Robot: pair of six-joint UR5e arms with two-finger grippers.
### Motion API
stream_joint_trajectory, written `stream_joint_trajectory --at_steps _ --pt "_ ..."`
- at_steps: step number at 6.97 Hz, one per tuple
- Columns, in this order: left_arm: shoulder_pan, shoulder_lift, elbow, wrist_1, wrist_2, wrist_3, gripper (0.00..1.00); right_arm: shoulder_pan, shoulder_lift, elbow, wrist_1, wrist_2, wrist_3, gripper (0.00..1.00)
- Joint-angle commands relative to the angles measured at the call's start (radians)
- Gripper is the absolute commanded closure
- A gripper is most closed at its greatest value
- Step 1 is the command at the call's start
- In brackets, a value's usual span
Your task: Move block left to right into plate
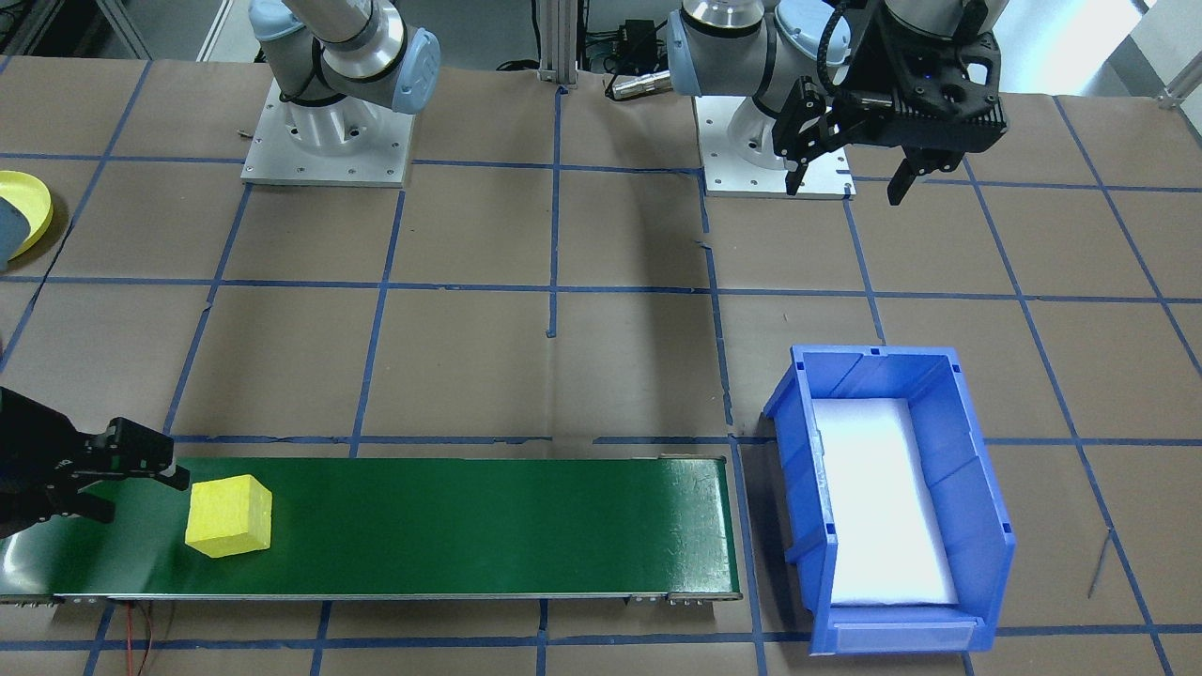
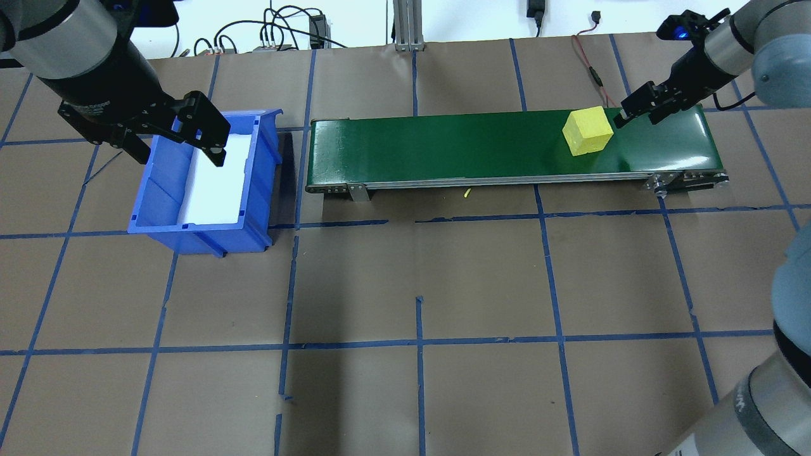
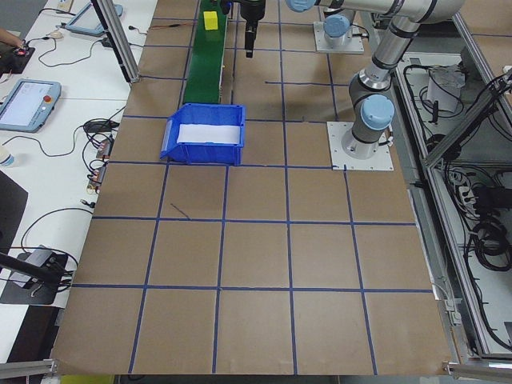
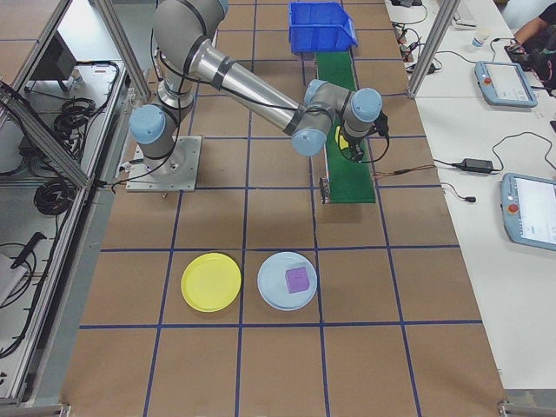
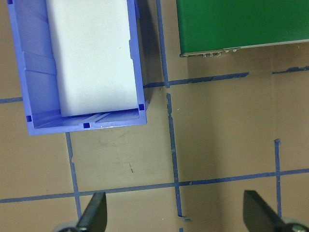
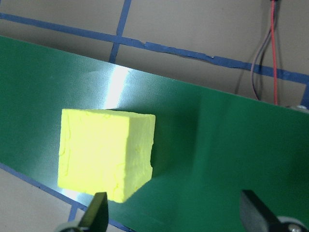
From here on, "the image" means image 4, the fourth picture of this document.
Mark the yellow foam block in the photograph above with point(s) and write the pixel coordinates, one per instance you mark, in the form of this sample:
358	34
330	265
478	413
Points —
342	140

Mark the purple foam block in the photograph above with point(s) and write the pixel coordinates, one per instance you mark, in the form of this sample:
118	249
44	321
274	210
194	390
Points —
297	280

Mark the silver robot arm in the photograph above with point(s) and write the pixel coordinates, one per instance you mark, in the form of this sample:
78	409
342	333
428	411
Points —
252	89

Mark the bare person forearm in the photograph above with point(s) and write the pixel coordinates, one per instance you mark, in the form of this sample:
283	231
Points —
532	30

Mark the light blue round plate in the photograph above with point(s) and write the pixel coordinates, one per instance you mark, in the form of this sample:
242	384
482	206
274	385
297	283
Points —
273	282

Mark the yellow round plate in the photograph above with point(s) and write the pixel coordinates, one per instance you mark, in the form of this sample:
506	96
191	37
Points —
211	282

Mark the black power adapter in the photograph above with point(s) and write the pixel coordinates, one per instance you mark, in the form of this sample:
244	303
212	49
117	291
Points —
428	68
473	164

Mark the white side desk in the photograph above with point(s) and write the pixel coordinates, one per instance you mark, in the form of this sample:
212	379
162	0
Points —
469	130

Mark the blue plastic storage bin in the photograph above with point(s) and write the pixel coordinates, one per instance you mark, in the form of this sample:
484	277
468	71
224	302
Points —
319	37

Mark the light blue teach pendant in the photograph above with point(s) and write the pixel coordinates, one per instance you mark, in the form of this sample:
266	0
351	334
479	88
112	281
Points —
532	213
506	82

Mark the white paper cup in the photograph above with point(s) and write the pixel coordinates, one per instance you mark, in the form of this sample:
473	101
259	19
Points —
481	39

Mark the white keyboard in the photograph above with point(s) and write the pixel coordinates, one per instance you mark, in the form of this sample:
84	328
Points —
465	15

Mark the black shirt person torso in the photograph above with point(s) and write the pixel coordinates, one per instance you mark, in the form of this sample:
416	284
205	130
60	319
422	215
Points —
548	15

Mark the aluminium corner bar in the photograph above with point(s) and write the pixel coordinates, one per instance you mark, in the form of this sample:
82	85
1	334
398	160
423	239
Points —
525	409
35	410

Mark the black box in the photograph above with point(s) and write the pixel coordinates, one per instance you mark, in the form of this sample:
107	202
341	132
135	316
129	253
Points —
54	56

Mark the aluminium extrusion post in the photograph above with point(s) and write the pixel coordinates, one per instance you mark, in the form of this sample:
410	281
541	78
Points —
126	52
430	48

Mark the white square base plate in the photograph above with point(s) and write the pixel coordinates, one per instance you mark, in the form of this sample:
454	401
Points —
187	169

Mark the metal bar V frame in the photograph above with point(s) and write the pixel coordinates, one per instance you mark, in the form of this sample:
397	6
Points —
48	139

